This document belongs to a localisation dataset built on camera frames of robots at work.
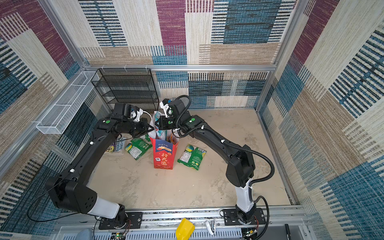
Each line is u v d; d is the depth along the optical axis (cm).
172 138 93
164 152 77
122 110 60
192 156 92
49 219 42
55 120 70
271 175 45
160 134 79
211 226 70
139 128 69
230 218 73
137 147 96
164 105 71
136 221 73
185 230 70
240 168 49
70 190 40
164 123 69
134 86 108
